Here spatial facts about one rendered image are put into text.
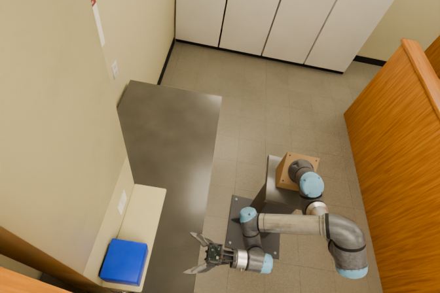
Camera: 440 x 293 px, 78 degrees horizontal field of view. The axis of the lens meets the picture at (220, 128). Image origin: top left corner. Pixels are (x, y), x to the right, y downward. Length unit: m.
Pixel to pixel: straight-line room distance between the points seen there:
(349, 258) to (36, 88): 1.10
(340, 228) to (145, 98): 1.47
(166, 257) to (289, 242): 1.44
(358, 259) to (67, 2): 1.15
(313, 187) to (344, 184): 1.74
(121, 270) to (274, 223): 0.62
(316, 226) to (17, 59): 1.05
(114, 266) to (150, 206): 0.23
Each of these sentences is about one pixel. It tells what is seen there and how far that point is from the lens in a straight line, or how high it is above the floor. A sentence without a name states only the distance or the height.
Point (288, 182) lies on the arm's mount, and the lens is 1.70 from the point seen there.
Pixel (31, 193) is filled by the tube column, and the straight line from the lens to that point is 0.44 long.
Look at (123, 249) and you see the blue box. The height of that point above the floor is 1.60.
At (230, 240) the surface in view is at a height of 0.01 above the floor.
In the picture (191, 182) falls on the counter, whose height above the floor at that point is 0.94.
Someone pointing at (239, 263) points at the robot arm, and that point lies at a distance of 1.20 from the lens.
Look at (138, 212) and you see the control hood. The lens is 0.98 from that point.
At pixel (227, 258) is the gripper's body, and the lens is 1.19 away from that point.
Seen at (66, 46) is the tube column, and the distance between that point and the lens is 0.45.
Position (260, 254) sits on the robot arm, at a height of 1.28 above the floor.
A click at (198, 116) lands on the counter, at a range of 1.92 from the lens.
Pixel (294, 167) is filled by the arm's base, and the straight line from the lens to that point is 1.62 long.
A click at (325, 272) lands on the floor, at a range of 2.78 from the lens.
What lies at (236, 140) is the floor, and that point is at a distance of 3.00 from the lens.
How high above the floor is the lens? 2.44
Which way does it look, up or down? 53 degrees down
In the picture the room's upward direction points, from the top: 15 degrees clockwise
